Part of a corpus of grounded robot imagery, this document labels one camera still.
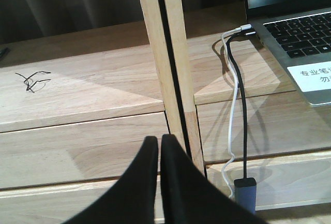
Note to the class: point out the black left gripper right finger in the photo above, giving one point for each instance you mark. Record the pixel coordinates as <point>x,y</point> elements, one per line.
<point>188,196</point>

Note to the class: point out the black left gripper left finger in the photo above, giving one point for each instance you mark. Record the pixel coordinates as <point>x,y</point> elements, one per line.
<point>132,198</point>

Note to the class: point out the wooden shelving unit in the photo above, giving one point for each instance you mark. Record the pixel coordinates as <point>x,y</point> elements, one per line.
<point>75,109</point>

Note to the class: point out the silver laptop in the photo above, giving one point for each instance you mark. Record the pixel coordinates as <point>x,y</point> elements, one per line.
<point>297,34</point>

